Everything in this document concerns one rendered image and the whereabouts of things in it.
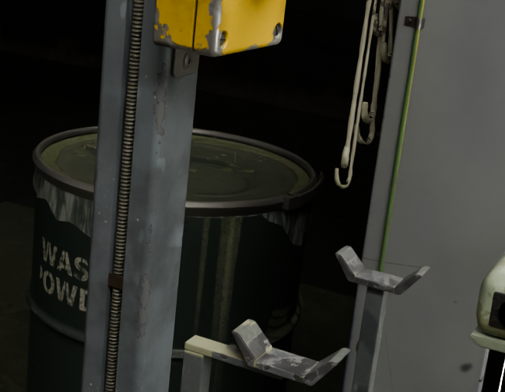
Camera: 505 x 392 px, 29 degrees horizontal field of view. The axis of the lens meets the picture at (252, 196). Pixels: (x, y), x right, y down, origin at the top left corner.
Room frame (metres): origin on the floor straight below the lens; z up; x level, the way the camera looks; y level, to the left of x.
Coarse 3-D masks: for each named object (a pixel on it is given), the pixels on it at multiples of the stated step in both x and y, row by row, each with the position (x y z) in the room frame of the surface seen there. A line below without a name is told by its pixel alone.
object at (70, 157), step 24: (72, 144) 2.00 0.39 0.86; (192, 144) 2.12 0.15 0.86; (216, 144) 2.13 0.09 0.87; (240, 144) 2.14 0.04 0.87; (72, 168) 1.83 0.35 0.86; (192, 168) 1.90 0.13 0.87; (216, 168) 1.95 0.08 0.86; (240, 168) 1.97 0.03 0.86; (264, 168) 1.99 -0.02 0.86; (288, 168) 2.01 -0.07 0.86; (192, 192) 1.76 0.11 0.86; (216, 192) 1.78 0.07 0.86; (240, 192) 1.80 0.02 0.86; (264, 192) 1.81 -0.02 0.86; (288, 192) 1.82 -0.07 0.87
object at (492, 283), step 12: (504, 264) 0.57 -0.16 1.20; (492, 276) 0.55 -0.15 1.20; (504, 276) 0.55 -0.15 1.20; (480, 288) 0.55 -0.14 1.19; (492, 288) 0.54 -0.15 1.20; (504, 288) 0.54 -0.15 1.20; (480, 300) 0.55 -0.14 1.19; (492, 300) 0.54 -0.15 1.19; (504, 300) 0.54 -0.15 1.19; (480, 312) 0.55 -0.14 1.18; (492, 312) 0.54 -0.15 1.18; (480, 324) 0.54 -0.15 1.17; (492, 324) 0.54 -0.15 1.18; (480, 336) 0.54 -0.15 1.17; (492, 336) 0.55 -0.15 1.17; (504, 336) 0.54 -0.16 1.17; (492, 348) 0.54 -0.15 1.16; (504, 348) 0.53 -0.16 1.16; (504, 372) 0.63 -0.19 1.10; (504, 384) 0.63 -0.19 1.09
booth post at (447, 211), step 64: (448, 0) 1.16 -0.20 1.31; (448, 64) 1.16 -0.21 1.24; (384, 128) 1.18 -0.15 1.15; (448, 128) 1.15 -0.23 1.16; (384, 192) 1.18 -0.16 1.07; (448, 192) 1.15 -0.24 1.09; (448, 256) 1.14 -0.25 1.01; (384, 320) 1.17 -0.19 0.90; (448, 320) 1.13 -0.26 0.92; (384, 384) 1.16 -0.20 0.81; (448, 384) 1.13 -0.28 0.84
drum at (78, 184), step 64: (192, 128) 2.18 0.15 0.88; (64, 192) 1.69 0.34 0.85; (64, 256) 1.69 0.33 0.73; (192, 256) 1.63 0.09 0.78; (256, 256) 1.69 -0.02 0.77; (64, 320) 1.68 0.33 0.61; (192, 320) 1.63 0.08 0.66; (256, 320) 1.70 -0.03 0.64; (64, 384) 1.67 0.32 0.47; (256, 384) 1.72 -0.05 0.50
